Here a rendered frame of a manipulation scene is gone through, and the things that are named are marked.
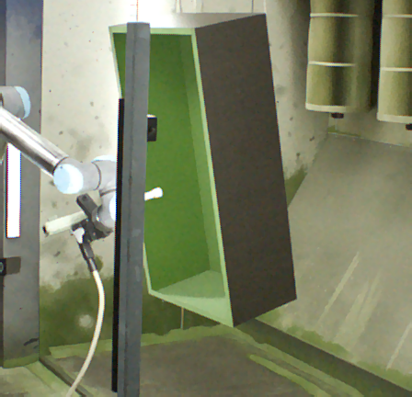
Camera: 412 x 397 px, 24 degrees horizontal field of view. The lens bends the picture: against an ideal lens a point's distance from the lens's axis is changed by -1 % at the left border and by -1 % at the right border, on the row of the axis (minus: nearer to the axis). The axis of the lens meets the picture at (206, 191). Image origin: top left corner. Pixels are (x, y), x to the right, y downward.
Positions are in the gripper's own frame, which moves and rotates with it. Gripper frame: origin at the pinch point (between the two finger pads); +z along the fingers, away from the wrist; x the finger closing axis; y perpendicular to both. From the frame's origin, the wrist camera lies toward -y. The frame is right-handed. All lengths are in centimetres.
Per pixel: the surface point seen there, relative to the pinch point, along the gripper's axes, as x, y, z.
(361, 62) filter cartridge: 199, -34, 34
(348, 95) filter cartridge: 189, -22, 43
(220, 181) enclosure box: 63, 1, -2
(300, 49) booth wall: 203, -59, 76
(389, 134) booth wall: 210, 3, 48
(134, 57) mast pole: -14, -27, -95
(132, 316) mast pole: -28, 35, -64
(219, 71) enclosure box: 70, -36, -20
